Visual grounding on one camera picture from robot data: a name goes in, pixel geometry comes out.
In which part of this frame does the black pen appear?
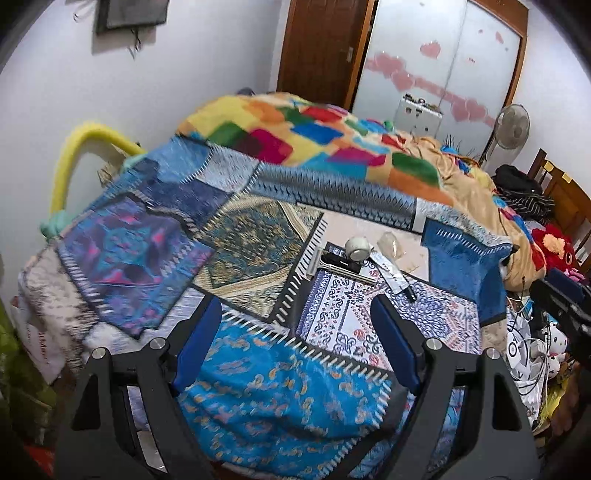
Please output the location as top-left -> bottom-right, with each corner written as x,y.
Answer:
368,257 -> 418,303

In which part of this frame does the silver metal razor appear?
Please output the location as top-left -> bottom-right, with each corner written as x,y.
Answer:
305,248 -> 377,286

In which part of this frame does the white hello kitty plush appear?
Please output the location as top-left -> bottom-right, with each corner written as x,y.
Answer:
547,323 -> 568,376

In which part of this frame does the red plush toy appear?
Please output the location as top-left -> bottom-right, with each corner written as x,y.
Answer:
531,223 -> 579,279

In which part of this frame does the white paper strip packet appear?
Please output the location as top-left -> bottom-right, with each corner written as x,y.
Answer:
368,250 -> 410,296

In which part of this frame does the blue patchwork bed sheet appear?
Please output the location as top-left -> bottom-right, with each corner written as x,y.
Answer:
18,135 -> 514,480

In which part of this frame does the brown wooden chair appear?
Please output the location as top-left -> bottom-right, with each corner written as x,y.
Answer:
528,149 -> 590,276

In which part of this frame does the clear crumpled plastic wrapper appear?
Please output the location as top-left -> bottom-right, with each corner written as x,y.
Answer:
378,231 -> 406,262

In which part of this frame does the white tape roll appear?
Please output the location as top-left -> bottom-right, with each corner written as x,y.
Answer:
345,236 -> 372,263

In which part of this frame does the black striped clothing pile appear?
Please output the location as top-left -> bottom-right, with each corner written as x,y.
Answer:
492,164 -> 555,224

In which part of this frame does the white HotMax bag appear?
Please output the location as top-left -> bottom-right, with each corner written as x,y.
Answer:
10,296 -> 65,385

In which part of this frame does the white standing fan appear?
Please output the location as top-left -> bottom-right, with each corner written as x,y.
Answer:
479,103 -> 531,167

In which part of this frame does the white box with stickers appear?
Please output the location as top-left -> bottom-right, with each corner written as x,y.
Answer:
394,94 -> 443,137

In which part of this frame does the colourful checkered blanket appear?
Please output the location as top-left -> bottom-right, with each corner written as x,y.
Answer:
177,93 -> 547,291

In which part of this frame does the white wardrobe with pink hearts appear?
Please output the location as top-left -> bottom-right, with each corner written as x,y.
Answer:
353,1 -> 528,158

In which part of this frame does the brown wooden door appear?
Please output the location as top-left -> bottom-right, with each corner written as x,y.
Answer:
276,0 -> 378,110

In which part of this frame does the black wall-mounted box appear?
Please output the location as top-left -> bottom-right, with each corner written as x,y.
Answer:
95,0 -> 169,35

